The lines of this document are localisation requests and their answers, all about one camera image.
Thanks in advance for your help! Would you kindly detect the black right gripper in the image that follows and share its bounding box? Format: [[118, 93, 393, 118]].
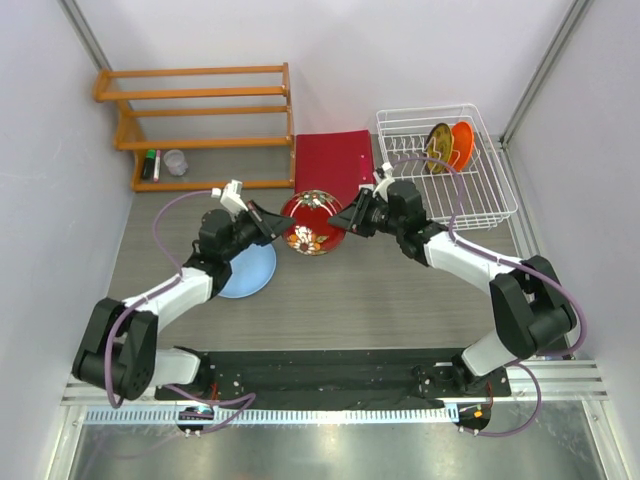
[[327, 188, 403, 238]]

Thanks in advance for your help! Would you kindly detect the white slotted cable duct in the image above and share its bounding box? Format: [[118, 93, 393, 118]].
[[84, 404, 459, 426]]

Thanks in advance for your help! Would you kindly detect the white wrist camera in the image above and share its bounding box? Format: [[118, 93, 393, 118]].
[[373, 161, 396, 202], [210, 180, 248, 217]]

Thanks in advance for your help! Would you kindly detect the dark red floral plate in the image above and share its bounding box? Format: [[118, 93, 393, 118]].
[[280, 190, 345, 256]]

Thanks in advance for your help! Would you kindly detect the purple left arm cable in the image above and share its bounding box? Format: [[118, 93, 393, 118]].
[[102, 189, 257, 434]]

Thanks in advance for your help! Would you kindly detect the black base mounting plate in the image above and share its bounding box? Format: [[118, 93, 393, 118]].
[[182, 348, 511, 411]]

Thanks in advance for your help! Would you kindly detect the pink marker pen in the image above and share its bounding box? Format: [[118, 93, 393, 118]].
[[152, 149, 161, 183]]

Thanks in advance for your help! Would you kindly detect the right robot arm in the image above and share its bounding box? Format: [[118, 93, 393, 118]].
[[328, 181, 578, 395]]

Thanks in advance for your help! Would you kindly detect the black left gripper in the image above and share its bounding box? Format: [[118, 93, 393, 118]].
[[222, 201, 294, 263]]

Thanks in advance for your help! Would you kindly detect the orange plate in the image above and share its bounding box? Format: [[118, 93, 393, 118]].
[[449, 121, 475, 172]]

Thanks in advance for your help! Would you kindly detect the red plastic folder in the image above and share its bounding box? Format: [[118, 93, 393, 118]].
[[294, 130, 375, 205]]

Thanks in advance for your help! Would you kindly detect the orange wooden shelf rack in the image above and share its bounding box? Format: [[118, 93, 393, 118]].
[[92, 62, 296, 193]]

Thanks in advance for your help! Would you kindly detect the clear plastic cup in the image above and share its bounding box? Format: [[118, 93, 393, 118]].
[[163, 149, 188, 177]]

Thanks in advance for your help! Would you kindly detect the light blue plate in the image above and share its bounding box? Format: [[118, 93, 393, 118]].
[[219, 245, 277, 299]]

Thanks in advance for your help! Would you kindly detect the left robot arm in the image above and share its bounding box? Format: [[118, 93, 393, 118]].
[[72, 201, 295, 407]]

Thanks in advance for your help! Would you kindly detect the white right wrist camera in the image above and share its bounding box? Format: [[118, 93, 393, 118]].
[[373, 161, 396, 202]]

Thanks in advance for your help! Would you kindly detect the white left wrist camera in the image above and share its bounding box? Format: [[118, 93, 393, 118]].
[[210, 180, 248, 217]]

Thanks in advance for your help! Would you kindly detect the green marker pen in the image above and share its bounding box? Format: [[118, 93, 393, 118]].
[[140, 149, 156, 180]]

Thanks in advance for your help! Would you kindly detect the white wire dish rack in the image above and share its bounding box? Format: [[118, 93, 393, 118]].
[[376, 103, 518, 230]]

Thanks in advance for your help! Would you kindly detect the yellow patterned plate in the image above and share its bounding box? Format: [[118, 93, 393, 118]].
[[425, 123, 454, 174]]

